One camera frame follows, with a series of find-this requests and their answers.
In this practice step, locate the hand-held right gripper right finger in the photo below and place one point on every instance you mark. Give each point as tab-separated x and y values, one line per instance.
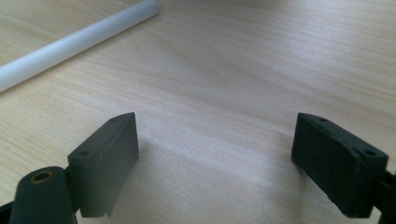
336	168

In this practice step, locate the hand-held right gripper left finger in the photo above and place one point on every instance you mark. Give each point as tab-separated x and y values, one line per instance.
104	161

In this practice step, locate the white plastic tube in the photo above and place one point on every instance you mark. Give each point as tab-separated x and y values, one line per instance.
74	42

